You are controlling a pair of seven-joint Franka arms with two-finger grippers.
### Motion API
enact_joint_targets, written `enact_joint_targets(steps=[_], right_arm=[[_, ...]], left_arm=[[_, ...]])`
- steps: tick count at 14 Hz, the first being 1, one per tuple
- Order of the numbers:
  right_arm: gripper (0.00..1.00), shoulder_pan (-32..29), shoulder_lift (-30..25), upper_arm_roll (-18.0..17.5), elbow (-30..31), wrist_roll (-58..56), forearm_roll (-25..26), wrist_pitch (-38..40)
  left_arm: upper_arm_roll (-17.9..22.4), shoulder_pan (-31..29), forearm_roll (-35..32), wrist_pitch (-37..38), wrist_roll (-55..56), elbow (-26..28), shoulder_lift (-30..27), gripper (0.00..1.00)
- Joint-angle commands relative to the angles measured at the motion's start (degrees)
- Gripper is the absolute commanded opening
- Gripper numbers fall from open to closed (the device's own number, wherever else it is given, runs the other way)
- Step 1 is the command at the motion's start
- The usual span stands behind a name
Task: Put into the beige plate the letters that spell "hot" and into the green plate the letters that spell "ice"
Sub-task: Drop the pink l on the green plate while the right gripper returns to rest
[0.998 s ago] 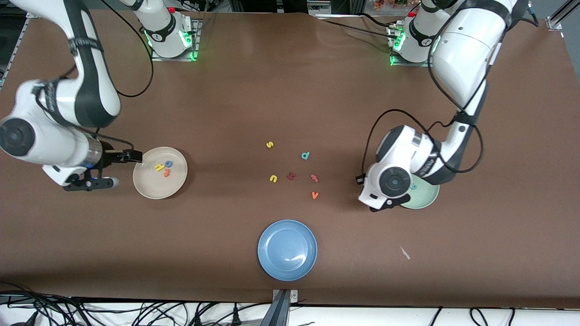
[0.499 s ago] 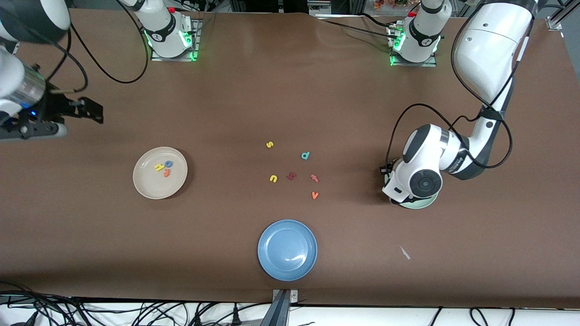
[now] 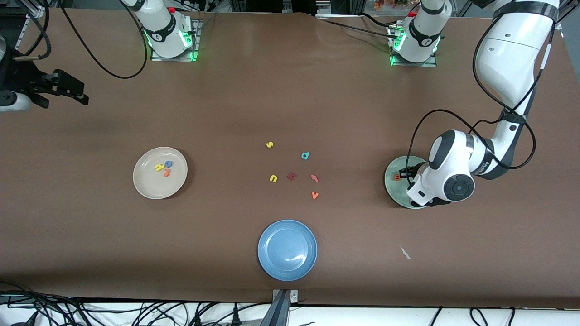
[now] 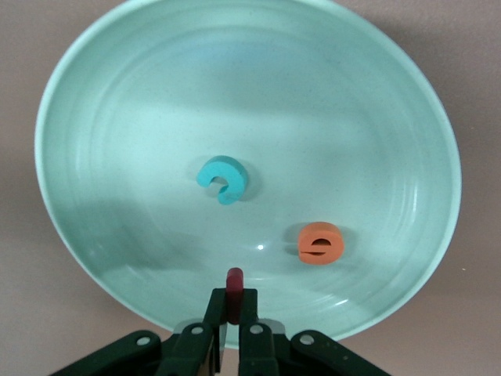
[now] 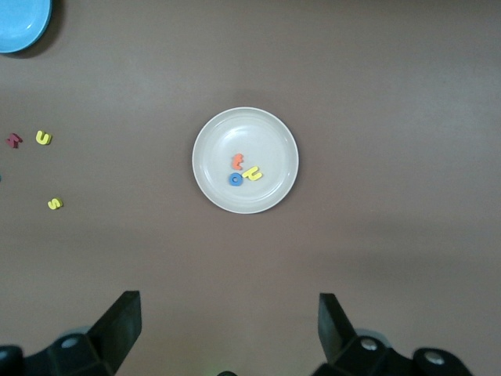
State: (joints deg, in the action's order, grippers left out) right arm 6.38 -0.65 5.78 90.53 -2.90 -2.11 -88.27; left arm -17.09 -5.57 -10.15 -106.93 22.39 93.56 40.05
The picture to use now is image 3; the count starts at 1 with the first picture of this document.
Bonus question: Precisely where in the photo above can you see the beige brown plate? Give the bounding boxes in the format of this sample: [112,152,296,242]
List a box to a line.
[132,146,189,200]

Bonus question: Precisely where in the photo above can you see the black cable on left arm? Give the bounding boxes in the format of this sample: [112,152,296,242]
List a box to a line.
[407,18,554,186]

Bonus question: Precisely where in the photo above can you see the black cable on table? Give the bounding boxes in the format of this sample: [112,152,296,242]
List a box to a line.
[358,12,395,29]
[323,19,397,38]

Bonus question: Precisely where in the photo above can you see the aluminium frame profile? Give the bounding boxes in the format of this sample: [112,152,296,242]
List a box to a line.
[16,0,48,50]

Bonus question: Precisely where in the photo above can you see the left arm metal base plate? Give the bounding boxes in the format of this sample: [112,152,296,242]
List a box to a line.
[388,24,438,68]

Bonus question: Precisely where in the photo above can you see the light green plate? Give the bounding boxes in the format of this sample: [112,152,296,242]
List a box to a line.
[384,155,431,210]

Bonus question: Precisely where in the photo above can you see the grey metal camera mount bracket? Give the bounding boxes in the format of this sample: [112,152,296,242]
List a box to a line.
[265,289,300,326]

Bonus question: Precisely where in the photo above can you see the orange flowers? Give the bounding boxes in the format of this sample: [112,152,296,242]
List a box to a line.
[374,0,420,10]

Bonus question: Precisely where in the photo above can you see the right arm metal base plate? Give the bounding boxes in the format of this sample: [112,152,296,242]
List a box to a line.
[150,19,201,62]

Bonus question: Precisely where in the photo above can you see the blue plate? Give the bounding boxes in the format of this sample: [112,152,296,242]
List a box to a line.
[257,219,318,282]

